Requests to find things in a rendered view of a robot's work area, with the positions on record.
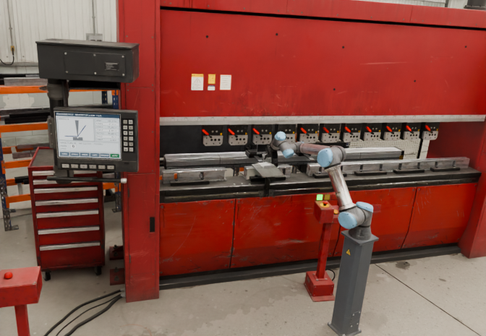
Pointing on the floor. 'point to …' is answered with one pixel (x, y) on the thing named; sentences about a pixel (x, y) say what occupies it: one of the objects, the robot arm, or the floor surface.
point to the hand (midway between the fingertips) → (268, 162)
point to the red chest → (66, 217)
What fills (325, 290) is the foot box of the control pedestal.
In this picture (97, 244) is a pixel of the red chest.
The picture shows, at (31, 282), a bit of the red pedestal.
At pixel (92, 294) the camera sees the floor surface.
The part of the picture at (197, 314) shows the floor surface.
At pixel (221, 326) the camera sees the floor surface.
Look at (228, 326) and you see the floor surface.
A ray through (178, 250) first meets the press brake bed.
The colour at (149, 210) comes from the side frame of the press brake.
